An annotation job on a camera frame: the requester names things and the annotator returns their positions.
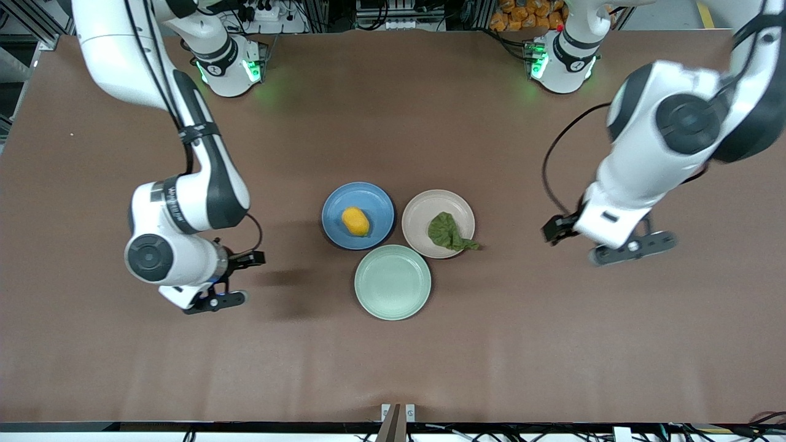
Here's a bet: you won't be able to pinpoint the grey electronics box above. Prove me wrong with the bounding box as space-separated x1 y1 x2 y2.
356 0 446 31

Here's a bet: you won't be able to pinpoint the aluminium frame profile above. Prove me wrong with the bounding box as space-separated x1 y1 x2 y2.
0 0 77 51

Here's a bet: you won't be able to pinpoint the beige round plate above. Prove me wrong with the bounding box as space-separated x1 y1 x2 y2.
402 189 476 259

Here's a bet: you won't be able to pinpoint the blue round plate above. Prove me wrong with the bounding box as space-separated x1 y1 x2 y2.
322 182 395 250

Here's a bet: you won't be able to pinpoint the black table edge rail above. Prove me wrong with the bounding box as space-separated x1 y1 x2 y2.
0 421 786 433

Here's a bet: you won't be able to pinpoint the green lettuce leaf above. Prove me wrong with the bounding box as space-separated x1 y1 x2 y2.
428 212 481 252

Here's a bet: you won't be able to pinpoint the orange snack bags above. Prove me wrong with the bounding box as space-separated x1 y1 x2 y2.
489 0 615 33

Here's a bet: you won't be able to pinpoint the yellow lemon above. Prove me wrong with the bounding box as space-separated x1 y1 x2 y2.
341 207 371 238

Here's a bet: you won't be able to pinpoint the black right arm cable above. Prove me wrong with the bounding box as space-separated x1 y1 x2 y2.
123 0 263 254

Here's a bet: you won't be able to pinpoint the brown table cover sheet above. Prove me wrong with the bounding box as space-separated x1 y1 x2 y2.
0 31 786 424

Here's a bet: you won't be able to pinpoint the pale green round plate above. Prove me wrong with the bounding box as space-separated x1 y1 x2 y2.
354 244 432 321

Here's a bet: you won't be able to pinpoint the white power strip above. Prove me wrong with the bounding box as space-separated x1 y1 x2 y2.
236 0 308 34

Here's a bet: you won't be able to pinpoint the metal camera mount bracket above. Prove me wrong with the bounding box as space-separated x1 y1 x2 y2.
376 403 416 442

